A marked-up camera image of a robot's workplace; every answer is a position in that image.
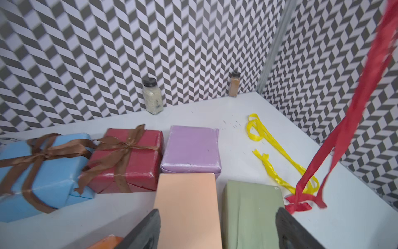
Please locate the purple gift box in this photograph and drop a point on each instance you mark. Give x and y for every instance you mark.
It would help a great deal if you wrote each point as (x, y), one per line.
(192, 150)

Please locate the yellow ribbon of peach box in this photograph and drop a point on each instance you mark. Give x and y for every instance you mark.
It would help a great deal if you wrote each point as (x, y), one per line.
(277, 156)

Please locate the orange gift box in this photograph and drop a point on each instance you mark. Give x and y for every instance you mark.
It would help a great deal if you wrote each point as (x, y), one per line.
(109, 242)

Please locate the light spice jar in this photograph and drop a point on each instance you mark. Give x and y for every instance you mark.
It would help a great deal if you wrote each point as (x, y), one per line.
(152, 96)

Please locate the brown ribbon on red box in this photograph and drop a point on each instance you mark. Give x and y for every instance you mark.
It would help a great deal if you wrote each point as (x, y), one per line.
(119, 152)

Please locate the red gift box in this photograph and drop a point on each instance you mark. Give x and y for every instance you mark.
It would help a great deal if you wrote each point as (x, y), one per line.
(136, 162)

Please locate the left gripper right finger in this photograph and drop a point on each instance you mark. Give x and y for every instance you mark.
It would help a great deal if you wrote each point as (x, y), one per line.
(291, 234)

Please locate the peach gift box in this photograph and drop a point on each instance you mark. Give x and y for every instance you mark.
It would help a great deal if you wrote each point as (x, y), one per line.
(188, 207)

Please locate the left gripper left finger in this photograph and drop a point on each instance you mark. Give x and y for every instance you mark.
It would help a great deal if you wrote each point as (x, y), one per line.
(145, 235)

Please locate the green gift box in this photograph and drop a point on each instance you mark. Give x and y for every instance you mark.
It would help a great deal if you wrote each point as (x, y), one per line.
(249, 215)

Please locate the blue gift box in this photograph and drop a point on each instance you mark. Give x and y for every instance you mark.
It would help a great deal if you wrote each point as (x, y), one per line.
(43, 177)

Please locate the brown spice jar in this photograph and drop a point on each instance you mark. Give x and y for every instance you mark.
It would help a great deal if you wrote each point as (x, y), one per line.
(234, 83)

